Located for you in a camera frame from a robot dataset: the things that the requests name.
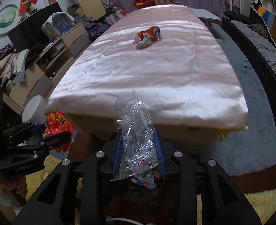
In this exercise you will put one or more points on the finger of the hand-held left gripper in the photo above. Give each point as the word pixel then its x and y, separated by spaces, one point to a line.
pixel 51 140
pixel 38 128

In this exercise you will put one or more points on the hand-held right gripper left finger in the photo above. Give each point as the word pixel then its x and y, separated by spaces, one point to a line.
pixel 118 154

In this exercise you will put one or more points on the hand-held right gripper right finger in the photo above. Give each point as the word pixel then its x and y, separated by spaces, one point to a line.
pixel 160 154

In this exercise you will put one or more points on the red gold foil wrapper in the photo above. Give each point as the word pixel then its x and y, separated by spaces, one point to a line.
pixel 57 124

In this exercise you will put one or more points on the clear plastic bag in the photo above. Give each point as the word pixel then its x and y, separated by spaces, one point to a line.
pixel 133 133

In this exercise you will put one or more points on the blue plastic tube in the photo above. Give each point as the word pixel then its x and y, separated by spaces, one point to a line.
pixel 134 181

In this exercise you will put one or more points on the person's left hand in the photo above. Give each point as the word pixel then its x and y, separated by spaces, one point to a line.
pixel 21 188

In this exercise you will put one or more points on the white round lidded bin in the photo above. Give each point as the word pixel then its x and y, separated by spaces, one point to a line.
pixel 33 109

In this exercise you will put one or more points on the pile of clothes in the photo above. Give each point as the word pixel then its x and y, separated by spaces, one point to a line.
pixel 11 63

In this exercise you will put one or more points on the pink satin tablecloth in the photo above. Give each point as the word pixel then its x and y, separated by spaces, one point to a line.
pixel 152 75

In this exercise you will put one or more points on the grey rug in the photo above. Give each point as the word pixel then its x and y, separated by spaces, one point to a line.
pixel 250 121

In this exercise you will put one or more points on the beige television cabinet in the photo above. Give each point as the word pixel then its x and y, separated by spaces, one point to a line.
pixel 77 39

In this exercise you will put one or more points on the black television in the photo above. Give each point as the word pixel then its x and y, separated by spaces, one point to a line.
pixel 30 31

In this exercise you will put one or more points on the covered pet carrier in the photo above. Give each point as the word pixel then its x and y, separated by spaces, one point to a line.
pixel 50 27

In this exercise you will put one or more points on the purple bag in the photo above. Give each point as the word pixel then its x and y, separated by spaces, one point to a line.
pixel 97 31

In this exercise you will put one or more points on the yellow fluffy rug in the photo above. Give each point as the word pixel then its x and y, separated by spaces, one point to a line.
pixel 264 204

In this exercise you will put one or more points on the grey cloth heap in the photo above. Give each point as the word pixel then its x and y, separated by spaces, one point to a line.
pixel 85 21

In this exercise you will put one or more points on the orange snack packet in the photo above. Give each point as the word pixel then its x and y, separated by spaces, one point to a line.
pixel 154 34

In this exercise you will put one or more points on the red crumpled wrapper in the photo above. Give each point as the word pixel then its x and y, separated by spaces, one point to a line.
pixel 141 34

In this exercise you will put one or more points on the cardboard box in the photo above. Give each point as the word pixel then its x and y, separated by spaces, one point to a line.
pixel 77 10

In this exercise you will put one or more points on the black sofa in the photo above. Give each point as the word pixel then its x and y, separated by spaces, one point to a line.
pixel 272 93

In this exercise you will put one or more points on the sunflower decoration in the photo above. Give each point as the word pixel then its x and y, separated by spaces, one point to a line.
pixel 25 0

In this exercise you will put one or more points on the white red print shopping bag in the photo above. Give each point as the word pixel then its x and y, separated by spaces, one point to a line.
pixel 123 14

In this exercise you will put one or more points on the white folding table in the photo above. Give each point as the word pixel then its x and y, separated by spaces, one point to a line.
pixel 203 13

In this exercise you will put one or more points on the black cushion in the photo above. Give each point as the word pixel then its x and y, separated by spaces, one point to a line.
pixel 236 16

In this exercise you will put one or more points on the dark crumpled cloth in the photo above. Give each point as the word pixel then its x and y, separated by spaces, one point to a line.
pixel 259 30

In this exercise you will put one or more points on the round green wall art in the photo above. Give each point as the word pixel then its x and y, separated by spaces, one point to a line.
pixel 5 17

